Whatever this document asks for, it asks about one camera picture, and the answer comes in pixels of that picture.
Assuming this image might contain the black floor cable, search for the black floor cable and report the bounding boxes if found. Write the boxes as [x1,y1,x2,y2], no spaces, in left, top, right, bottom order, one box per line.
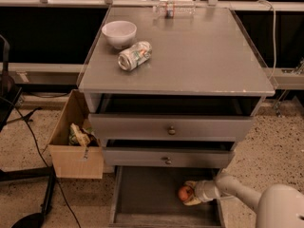
[0,95,83,228]

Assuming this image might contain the grey open bottom drawer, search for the grey open bottom drawer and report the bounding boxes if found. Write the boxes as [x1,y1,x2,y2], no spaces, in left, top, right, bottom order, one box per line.
[109,166,225,228]

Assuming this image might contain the white hanging cable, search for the white hanging cable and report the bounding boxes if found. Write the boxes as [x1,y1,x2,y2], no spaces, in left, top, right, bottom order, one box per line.
[256,0,277,80]

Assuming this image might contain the red apple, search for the red apple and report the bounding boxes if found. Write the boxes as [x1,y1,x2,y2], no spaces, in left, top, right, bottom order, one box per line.
[178,185,194,202]

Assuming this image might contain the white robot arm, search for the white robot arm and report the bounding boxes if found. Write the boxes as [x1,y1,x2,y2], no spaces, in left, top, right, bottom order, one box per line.
[178,173,304,228]

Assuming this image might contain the crushed aluminium can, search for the crushed aluminium can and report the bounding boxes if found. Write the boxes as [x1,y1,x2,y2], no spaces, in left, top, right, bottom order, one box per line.
[118,41,152,71]

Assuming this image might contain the snack bags in box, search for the snack bags in box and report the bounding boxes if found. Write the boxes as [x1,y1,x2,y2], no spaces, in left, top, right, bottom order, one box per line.
[68,119,98,147]

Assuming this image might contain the white ceramic bowl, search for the white ceramic bowl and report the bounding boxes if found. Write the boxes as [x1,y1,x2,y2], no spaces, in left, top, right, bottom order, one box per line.
[102,21,137,49]

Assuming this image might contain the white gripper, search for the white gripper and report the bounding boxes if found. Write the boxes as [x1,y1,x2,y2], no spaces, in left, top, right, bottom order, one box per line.
[182,180,221,206]

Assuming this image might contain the cardboard box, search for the cardboard box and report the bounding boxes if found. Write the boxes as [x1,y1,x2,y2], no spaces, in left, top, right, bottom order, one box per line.
[47,90,104,179]

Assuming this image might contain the grey middle drawer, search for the grey middle drawer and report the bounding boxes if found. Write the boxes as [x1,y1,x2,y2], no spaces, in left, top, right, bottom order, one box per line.
[103,147,235,168]

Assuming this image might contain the clear plastic water bottle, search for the clear plastic water bottle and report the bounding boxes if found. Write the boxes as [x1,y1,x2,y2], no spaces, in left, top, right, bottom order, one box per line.
[152,1,196,19]

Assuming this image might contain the grey top drawer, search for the grey top drawer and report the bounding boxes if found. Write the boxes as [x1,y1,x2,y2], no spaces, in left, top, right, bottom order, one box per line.
[88,114,253,142]

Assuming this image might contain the black stand base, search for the black stand base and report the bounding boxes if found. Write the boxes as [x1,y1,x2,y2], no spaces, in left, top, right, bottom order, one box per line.
[0,35,56,228]

